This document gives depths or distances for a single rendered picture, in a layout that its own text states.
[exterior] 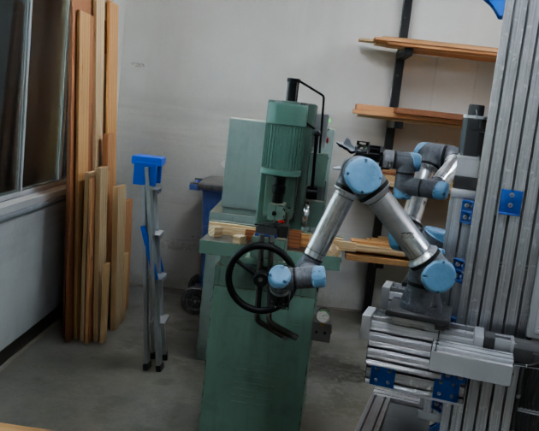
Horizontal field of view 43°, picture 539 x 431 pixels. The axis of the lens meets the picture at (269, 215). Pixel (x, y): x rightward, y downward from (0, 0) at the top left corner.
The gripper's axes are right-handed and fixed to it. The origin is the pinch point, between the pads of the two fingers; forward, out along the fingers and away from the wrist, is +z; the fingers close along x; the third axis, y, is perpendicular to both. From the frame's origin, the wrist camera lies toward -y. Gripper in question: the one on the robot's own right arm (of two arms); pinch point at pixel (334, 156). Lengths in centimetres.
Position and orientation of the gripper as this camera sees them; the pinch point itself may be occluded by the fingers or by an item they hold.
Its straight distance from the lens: 287.6
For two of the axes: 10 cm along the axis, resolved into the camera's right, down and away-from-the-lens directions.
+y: 0.0, -6.3, -7.8
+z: -9.9, -1.2, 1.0
